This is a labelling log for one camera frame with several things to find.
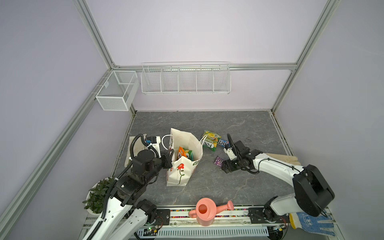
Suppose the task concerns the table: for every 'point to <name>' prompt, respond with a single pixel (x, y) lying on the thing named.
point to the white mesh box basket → (119, 91)
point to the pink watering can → (206, 209)
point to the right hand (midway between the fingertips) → (228, 166)
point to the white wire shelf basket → (204, 77)
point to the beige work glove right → (285, 158)
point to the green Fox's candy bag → (209, 140)
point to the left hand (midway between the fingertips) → (174, 153)
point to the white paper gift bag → (179, 174)
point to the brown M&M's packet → (219, 161)
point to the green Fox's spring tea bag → (189, 154)
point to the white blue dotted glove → (301, 220)
